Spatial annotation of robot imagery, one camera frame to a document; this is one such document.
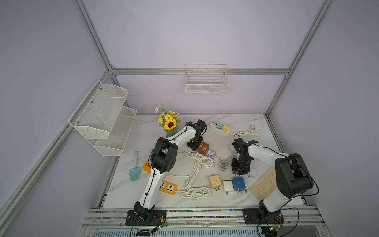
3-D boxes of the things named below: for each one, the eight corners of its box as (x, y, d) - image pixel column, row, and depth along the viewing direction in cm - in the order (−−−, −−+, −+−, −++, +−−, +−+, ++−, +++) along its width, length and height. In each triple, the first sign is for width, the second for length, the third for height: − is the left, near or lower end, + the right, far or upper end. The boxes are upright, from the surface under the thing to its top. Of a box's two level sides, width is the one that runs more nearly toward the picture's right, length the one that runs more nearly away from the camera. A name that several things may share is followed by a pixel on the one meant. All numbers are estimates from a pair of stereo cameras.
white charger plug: (224, 194, 82) (224, 193, 80) (222, 181, 87) (223, 180, 85) (233, 194, 82) (234, 193, 80) (231, 181, 87) (232, 180, 85)
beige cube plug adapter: (210, 190, 83) (210, 187, 80) (209, 177, 88) (209, 174, 84) (220, 190, 83) (221, 187, 80) (218, 177, 88) (219, 174, 84)
